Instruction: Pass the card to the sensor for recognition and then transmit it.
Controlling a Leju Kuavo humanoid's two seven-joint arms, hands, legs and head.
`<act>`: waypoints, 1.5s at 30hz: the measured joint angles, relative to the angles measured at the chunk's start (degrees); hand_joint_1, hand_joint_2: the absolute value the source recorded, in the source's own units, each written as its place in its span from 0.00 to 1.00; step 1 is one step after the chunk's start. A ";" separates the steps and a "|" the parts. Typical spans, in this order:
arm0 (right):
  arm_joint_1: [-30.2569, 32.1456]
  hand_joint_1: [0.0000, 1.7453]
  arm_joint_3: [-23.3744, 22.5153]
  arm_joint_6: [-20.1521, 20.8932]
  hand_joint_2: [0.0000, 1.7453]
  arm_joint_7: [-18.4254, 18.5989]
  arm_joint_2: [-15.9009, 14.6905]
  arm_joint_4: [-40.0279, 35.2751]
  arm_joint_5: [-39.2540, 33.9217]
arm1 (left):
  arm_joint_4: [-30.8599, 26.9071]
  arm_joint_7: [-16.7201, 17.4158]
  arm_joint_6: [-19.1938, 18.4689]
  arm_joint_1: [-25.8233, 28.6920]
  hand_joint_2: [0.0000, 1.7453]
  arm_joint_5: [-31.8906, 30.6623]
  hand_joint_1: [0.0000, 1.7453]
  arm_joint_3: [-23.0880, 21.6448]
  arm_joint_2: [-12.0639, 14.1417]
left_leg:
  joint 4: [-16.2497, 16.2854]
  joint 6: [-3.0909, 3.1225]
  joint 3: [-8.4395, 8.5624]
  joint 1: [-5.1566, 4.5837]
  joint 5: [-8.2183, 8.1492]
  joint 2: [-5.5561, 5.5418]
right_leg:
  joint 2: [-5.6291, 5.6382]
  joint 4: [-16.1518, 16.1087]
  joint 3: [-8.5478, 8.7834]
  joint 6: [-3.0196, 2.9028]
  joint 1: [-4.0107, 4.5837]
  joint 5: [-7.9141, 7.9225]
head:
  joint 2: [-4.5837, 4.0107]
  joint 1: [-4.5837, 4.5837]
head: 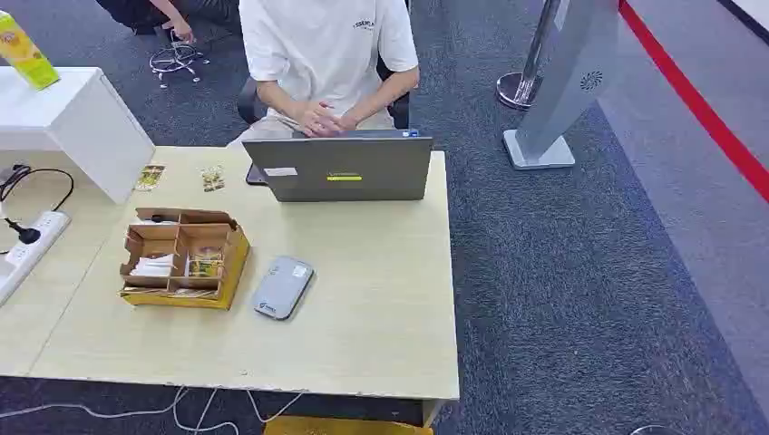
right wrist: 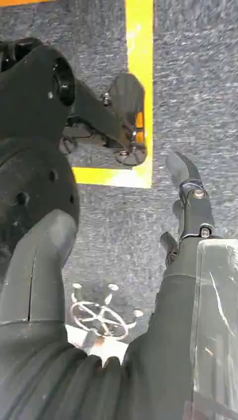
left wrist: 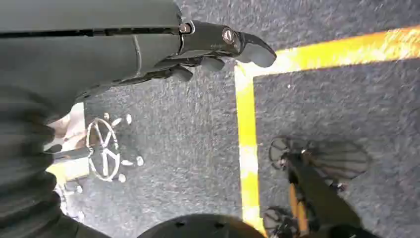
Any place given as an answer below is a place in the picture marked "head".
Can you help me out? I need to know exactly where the white power strip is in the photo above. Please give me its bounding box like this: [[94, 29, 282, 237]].
[[0, 210, 72, 306]]

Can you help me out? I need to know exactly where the white cabinet box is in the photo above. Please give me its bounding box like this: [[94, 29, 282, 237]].
[[0, 65, 156, 206]]

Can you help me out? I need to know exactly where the chrome chair base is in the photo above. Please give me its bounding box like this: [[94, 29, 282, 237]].
[[148, 28, 210, 90]]

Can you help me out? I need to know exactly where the crouching person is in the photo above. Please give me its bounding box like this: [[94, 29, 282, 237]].
[[94, 0, 241, 44]]

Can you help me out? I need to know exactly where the printed card with yellow print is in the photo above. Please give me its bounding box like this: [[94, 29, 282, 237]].
[[134, 164, 166, 193]]

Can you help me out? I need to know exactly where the black plug with cable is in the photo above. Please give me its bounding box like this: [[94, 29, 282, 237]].
[[0, 163, 75, 247]]

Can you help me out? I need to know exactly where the printed card with green print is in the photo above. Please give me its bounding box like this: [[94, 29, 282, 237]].
[[200, 166, 226, 193]]

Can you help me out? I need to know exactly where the red floor tape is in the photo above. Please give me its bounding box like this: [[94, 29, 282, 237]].
[[618, 0, 769, 204]]

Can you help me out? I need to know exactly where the person's hand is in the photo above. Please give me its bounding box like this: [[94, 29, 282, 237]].
[[295, 101, 345, 140], [328, 112, 359, 134]]

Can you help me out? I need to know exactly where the wooden card box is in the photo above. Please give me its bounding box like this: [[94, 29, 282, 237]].
[[118, 207, 252, 312]]

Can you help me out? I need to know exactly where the white cards stack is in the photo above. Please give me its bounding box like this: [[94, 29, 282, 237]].
[[129, 254, 177, 278]]

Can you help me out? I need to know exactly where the grey laptop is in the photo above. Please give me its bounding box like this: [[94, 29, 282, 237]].
[[241, 129, 434, 204]]

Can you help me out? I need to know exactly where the chrome stanchion post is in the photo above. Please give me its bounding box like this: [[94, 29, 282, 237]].
[[496, 0, 563, 111]]

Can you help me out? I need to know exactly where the person's right hand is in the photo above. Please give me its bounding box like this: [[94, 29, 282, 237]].
[[295, 101, 345, 140]]

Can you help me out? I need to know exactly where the white cable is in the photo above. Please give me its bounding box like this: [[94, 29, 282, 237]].
[[0, 385, 305, 435]]

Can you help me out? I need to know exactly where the printed cards stack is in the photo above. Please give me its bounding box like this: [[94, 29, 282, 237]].
[[187, 246, 226, 279]]

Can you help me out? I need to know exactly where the person's left hand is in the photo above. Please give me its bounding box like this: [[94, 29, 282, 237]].
[[328, 112, 359, 134]]

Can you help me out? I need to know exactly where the grey card reader device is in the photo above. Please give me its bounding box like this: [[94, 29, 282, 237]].
[[251, 256, 316, 322]]

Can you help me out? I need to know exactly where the yellow box under desk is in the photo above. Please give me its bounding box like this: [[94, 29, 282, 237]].
[[263, 415, 434, 435]]

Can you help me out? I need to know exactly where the person in white shirt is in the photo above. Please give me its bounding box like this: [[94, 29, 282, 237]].
[[227, 0, 421, 150]]

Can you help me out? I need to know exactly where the green yellow carton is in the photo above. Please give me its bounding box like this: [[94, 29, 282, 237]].
[[0, 10, 62, 92]]

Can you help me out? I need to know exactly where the grey kiosk stand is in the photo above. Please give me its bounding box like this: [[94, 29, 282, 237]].
[[502, 0, 620, 171]]

